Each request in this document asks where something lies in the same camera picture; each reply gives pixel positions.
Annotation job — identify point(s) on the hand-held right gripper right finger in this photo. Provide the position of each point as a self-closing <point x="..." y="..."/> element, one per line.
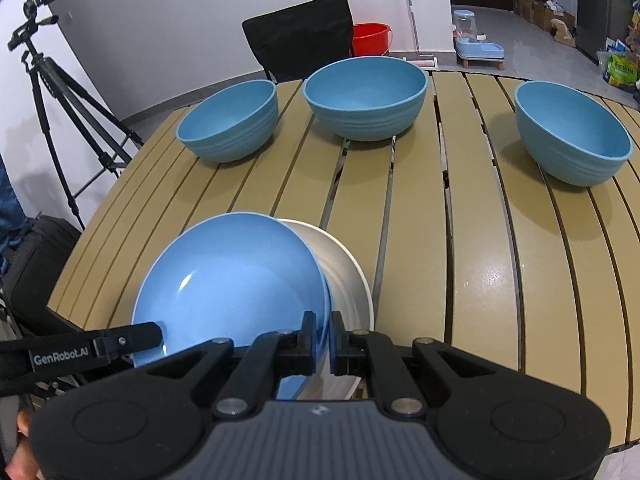
<point x="336" y="345"/>

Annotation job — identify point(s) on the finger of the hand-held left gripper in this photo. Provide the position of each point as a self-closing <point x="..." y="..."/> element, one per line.
<point x="135" y="338"/>

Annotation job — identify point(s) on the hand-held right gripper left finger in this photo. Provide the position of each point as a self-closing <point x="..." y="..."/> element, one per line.
<point x="310" y="345"/>

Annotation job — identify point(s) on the large blue shallow plate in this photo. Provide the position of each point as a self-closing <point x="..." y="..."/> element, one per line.
<point x="289" y="388"/>

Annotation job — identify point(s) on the cream ribbed plate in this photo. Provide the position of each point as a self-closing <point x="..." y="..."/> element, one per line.
<point x="350" y="285"/>

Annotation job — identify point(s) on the small blue shallow plate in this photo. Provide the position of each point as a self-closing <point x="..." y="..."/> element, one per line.
<point x="225" y="280"/>

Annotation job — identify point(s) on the blue ribbed bowl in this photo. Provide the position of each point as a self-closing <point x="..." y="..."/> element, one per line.
<point x="570" y="135"/>
<point x="365" y="90"/>
<point x="225" y="120"/>

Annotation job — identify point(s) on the person's left hand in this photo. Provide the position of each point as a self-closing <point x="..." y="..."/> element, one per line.
<point x="25" y="462"/>

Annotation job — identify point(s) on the black suitcase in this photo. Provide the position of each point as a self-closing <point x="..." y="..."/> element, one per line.
<point x="40" y="270"/>

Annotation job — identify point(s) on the blue fabric bag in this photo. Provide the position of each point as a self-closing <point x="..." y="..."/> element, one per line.
<point x="7" y="210"/>

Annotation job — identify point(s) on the red plastic bucket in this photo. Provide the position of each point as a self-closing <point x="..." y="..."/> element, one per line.
<point x="371" y="40"/>

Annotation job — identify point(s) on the black folding chair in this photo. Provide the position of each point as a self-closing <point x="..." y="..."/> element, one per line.
<point x="300" y="35"/>

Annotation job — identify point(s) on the blue pet water dispenser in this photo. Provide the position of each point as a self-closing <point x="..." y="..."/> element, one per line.
<point x="475" y="42"/>

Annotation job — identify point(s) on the tan wooden object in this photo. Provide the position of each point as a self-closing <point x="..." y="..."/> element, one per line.
<point x="562" y="34"/>

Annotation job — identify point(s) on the open cardboard box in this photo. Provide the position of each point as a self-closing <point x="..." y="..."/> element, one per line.
<point x="547" y="12"/>

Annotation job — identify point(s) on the green pet food bag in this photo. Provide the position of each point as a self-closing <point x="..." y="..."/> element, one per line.
<point x="622" y="67"/>

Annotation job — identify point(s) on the grey refrigerator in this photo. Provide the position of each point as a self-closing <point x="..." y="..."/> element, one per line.
<point x="592" y="5"/>

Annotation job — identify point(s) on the black camera tripod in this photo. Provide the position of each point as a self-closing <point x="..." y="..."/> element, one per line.
<point x="36" y="67"/>

